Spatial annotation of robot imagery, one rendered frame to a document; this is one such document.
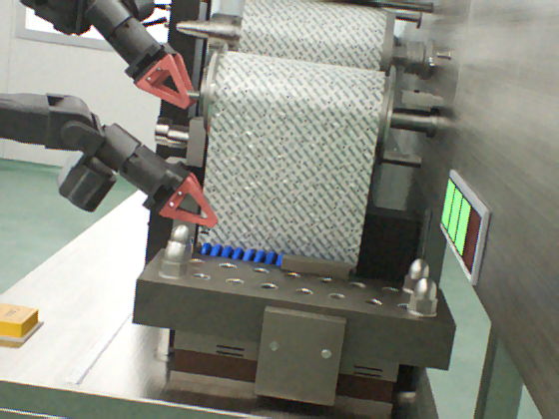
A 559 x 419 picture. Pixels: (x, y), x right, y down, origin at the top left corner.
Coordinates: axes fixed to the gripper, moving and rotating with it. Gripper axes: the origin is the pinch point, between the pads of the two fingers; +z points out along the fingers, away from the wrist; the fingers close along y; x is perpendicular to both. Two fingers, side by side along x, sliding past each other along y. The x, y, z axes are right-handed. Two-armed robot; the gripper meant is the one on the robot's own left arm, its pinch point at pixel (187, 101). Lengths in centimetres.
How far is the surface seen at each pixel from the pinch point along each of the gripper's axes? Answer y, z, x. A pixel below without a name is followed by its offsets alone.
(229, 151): 10.2, 9.9, 1.1
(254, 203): 10.1, 17.8, -1.4
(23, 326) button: 22.1, 8.5, -34.1
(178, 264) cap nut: 27.6, 16.1, -10.7
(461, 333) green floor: -289, 154, -23
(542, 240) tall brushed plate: 74, 29, 23
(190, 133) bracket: 2.9, 4.0, -2.6
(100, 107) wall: -548, -85, -140
